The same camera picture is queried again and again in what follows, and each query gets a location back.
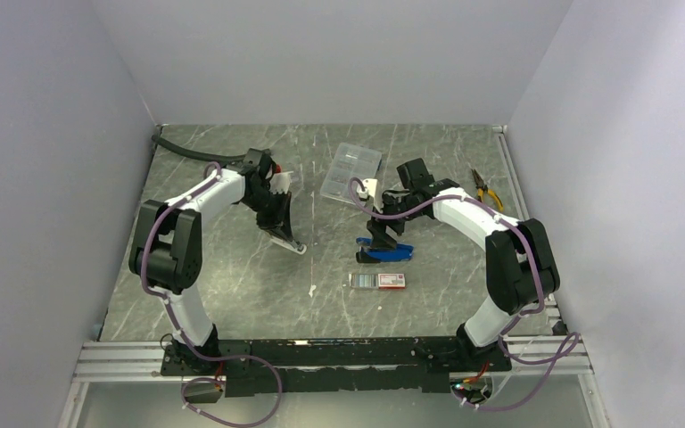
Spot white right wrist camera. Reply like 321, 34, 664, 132
354, 178, 383, 212

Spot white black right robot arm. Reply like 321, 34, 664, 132
348, 159, 560, 370

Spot dark corrugated hose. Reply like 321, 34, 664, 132
151, 133, 249, 167

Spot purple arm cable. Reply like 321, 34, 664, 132
140, 161, 285, 428
347, 177, 582, 414

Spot aluminium frame rail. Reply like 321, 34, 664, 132
71, 336, 594, 383

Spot small beige white stapler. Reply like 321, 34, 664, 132
268, 231, 307, 255

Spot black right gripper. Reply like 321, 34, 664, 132
367, 190, 423, 249

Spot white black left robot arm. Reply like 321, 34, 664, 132
128, 149, 306, 375

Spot red white staples box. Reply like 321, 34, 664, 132
348, 273, 406, 290

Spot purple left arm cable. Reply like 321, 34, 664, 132
140, 161, 285, 428

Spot clear plastic screw organizer box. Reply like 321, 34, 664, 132
320, 143, 383, 204

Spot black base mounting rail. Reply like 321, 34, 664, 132
160, 336, 512, 398

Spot yellow handled pliers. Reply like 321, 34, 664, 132
471, 169, 504, 212

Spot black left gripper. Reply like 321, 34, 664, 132
243, 187, 293, 242

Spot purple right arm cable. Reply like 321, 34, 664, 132
347, 177, 582, 414

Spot blue black stapler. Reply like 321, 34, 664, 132
355, 237, 414, 264

